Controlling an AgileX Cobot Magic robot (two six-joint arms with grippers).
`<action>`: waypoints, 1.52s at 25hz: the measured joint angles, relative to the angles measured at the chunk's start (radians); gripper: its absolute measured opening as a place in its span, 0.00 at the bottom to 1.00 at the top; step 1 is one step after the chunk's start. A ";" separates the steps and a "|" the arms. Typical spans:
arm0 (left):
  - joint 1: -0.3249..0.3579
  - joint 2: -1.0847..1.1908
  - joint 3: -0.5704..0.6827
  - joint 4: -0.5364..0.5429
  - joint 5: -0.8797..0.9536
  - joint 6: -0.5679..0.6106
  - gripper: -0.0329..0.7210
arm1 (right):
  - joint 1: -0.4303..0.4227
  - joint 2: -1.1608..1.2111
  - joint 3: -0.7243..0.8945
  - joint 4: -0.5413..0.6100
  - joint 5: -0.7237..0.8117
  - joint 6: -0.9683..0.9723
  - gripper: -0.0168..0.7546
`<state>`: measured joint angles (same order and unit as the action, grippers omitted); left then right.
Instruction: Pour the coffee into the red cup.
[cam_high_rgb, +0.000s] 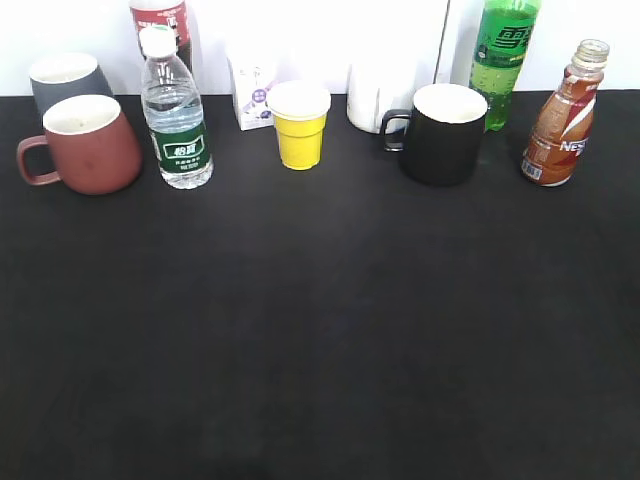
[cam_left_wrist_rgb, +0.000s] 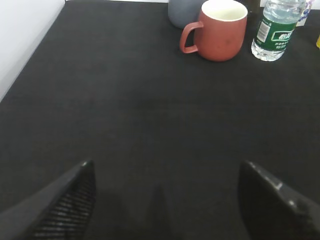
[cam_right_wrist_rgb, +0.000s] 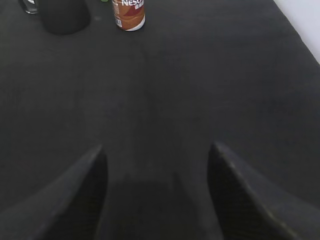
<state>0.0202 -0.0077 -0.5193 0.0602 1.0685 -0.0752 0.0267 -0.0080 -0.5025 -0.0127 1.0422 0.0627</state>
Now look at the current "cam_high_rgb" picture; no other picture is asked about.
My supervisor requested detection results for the red ceramic mug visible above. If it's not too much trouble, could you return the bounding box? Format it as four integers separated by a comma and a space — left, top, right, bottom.
16, 94, 143, 195

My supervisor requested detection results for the brown iced tea bottle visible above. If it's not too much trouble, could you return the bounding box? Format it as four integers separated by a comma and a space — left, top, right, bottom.
521, 39, 610, 187

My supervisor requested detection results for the black ceramic mug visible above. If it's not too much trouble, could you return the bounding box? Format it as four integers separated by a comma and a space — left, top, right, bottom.
379, 83, 488, 187

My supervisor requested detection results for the white ceramic mug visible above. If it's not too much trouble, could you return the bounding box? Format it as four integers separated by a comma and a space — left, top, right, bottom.
346, 60, 416, 134

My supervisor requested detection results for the green sprite bottle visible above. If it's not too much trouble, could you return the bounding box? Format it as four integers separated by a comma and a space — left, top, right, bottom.
469, 0, 542, 131

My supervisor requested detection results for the grey ceramic mug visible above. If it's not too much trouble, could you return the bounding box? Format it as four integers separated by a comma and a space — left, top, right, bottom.
29, 52, 114, 117

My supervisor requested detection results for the yellow paper cup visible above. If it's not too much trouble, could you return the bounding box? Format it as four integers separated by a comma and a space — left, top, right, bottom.
267, 80, 331, 171

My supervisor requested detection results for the small white milk carton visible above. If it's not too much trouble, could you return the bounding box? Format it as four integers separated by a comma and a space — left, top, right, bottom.
228, 54, 279, 131

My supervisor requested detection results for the clear water bottle green label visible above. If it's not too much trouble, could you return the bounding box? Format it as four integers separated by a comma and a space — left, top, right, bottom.
138, 25, 214, 190

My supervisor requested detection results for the dark cola bottle red label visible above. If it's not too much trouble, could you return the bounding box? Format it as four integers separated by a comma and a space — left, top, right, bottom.
129, 0, 192, 71

